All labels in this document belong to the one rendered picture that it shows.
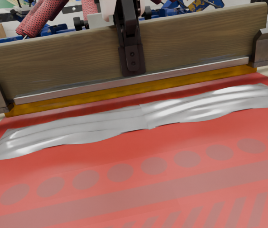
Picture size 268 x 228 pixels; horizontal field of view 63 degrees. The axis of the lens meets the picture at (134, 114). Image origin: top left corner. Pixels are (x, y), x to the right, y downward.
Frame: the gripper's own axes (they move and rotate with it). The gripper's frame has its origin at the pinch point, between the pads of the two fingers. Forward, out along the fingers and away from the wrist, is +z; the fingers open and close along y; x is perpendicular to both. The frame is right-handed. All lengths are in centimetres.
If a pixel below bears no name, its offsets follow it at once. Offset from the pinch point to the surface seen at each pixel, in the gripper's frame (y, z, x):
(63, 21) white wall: -413, -1, -72
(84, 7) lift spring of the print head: -50, -8, -8
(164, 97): 1.9, 6.0, 3.9
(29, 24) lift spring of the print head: -59, -6, -29
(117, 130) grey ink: 9.7, 5.7, -3.5
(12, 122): 1.0, 6.0, -18.2
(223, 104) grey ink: 9.0, 5.4, 9.2
